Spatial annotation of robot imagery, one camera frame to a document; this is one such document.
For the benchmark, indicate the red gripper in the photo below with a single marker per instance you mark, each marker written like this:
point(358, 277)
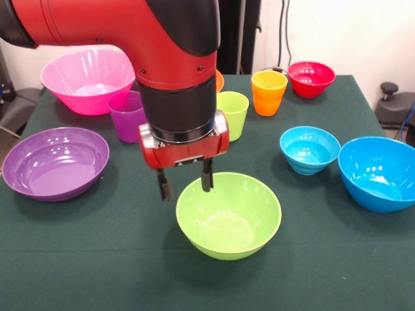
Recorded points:
point(188, 152)

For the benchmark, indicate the green bowl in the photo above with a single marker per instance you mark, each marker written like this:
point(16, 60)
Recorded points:
point(227, 220)

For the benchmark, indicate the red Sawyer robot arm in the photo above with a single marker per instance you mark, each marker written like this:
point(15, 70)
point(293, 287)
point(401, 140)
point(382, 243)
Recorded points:
point(129, 39)

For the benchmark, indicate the purple cup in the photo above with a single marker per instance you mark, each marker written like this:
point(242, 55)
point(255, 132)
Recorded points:
point(124, 123)

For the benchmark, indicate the green cup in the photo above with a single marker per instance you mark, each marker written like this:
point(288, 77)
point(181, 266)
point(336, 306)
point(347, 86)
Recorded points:
point(236, 110)

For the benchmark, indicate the dark green tablecloth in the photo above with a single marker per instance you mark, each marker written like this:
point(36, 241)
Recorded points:
point(129, 259)

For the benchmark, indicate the orange bowl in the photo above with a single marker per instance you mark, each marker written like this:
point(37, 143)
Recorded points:
point(220, 81)

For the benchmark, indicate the orange cup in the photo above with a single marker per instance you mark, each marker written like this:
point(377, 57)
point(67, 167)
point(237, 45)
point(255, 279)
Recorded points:
point(267, 103)

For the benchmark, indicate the small blue bowl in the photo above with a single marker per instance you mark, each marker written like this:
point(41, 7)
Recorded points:
point(308, 152)

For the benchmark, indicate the purple bowl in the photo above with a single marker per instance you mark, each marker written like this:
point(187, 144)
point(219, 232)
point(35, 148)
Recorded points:
point(55, 165)

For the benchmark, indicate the large pink bowl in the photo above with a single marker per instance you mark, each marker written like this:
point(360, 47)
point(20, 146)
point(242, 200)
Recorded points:
point(87, 74)

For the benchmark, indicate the small red bowl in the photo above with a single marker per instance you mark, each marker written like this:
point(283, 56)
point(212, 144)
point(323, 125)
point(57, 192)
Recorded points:
point(309, 81)

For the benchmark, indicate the dark grey stand base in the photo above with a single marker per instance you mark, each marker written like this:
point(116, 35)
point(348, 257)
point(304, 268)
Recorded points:
point(398, 107)
point(19, 107)

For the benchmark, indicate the large blue bowl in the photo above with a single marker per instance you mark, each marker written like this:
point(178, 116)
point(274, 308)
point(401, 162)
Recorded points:
point(373, 168)

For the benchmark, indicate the black device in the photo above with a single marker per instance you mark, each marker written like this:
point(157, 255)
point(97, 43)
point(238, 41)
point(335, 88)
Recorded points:
point(4, 81)

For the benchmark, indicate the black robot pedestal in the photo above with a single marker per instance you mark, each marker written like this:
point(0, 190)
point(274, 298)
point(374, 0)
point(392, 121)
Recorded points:
point(240, 32)

